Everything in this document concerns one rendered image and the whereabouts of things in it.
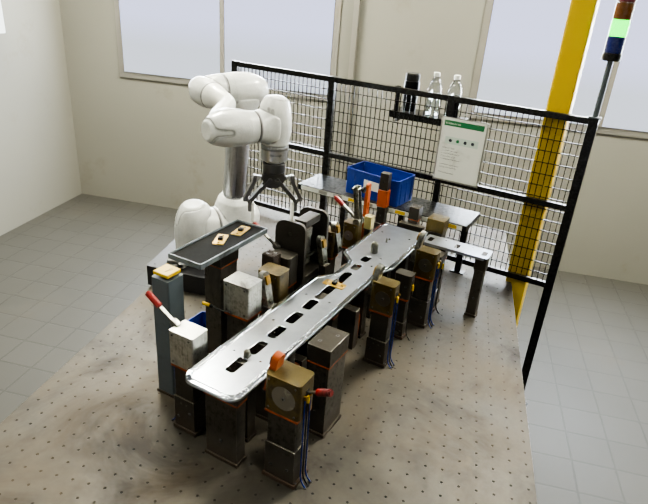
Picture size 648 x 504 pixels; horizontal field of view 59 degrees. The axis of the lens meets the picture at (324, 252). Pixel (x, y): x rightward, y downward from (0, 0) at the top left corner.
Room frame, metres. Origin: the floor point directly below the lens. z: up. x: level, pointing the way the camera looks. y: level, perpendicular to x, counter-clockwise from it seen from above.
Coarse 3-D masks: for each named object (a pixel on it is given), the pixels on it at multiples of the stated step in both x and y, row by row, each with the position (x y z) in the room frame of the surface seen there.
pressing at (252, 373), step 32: (384, 224) 2.44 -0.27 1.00; (352, 256) 2.08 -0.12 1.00; (384, 256) 2.10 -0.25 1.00; (320, 288) 1.79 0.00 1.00; (352, 288) 1.81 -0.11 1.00; (256, 320) 1.55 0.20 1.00; (320, 320) 1.58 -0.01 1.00; (224, 352) 1.37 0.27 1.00; (288, 352) 1.40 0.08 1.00; (192, 384) 1.23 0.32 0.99; (224, 384) 1.23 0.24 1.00; (256, 384) 1.25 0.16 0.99
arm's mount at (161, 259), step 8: (168, 248) 2.41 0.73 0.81; (160, 256) 2.33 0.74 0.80; (152, 264) 2.26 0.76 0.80; (160, 264) 2.26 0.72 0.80; (176, 264) 2.28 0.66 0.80; (152, 272) 2.24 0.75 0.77; (184, 272) 2.22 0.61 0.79; (192, 272) 2.23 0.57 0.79; (200, 272) 2.23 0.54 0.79; (184, 280) 2.21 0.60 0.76; (192, 280) 2.20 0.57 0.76; (200, 280) 2.19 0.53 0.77; (184, 288) 2.21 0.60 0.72; (192, 288) 2.20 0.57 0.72; (200, 288) 2.19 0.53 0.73
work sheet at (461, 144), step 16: (448, 128) 2.71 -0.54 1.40; (464, 128) 2.68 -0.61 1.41; (480, 128) 2.64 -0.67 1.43; (448, 144) 2.71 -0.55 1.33; (464, 144) 2.67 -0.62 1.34; (480, 144) 2.64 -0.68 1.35; (448, 160) 2.70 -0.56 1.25; (464, 160) 2.66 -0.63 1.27; (480, 160) 2.63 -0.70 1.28; (448, 176) 2.69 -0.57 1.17; (464, 176) 2.66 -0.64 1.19
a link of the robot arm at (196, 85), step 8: (192, 80) 2.29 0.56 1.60; (200, 80) 2.25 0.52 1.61; (208, 80) 2.24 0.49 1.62; (216, 80) 2.26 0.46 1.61; (224, 80) 2.29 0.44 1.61; (192, 88) 2.25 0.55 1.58; (200, 88) 2.20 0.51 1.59; (224, 88) 2.27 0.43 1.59; (192, 96) 2.25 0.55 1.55; (200, 96) 2.19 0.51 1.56; (200, 104) 2.22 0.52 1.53
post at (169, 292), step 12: (156, 276) 1.54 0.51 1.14; (180, 276) 1.55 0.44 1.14; (156, 288) 1.53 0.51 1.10; (168, 288) 1.51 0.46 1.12; (180, 288) 1.55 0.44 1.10; (168, 300) 1.51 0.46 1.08; (180, 300) 1.55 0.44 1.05; (156, 312) 1.53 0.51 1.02; (168, 312) 1.51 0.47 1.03; (180, 312) 1.55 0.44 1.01; (156, 324) 1.53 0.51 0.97; (168, 324) 1.51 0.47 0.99; (156, 336) 1.53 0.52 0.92; (168, 336) 1.51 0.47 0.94; (156, 348) 1.54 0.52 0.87; (168, 348) 1.51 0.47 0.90; (168, 360) 1.51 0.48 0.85; (168, 372) 1.51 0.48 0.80; (168, 384) 1.52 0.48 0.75
